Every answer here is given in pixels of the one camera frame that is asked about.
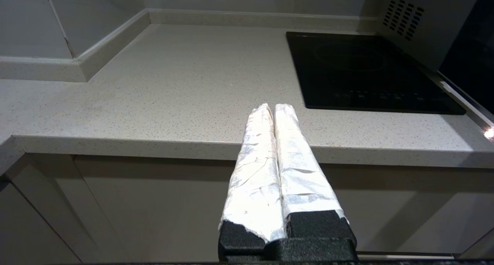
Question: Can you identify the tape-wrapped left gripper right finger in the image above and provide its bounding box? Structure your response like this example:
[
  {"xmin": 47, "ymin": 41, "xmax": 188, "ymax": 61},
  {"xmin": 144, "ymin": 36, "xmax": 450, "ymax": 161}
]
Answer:
[{"xmin": 273, "ymin": 104, "xmax": 357, "ymax": 258}]

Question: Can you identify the microwave door with dark glass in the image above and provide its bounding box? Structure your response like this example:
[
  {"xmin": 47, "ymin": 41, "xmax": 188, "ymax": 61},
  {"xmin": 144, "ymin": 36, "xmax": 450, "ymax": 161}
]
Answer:
[{"xmin": 438, "ymin": 0, "xmax": 494, "ymax": 127}]

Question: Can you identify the black induction cooktop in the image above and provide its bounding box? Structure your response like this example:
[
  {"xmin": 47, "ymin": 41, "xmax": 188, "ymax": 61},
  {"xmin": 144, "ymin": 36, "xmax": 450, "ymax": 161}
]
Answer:
[{"xmin": 286, "ymin": 31, "xmax": 467, "ymax": 115}]

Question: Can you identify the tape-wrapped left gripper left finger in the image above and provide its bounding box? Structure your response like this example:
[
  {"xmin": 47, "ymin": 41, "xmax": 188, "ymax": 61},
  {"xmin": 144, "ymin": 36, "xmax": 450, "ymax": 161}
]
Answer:
[{"xmin": 218, "ymin": 103, "xmax": 288, "ymax": 258}]

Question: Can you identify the silver Panasonic microwave oven body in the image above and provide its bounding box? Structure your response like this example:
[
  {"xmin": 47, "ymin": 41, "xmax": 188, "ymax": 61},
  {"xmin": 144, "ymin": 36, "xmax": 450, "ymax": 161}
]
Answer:
[{"xmin": 377, "ymin": 0, "xmax": 485, "ymax": 71}]

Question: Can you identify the grey cabinet door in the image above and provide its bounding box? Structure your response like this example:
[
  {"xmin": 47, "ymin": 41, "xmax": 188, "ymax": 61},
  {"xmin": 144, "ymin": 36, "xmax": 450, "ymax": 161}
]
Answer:
[
  {"xmin": 73, "ymin": 155, "xmax": 240, "ymax": 265},
  {"xmin": 309, "ymin": 163, "xmax": 494, "ymax": 258}
]

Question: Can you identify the grey angled cabinet panel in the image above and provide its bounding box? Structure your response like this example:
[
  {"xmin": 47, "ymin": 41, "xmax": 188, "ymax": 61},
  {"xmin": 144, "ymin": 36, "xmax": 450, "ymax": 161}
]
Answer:
[{"xmin": 0, "ymin": 153, "xmax": 128, "ymax": 265}]

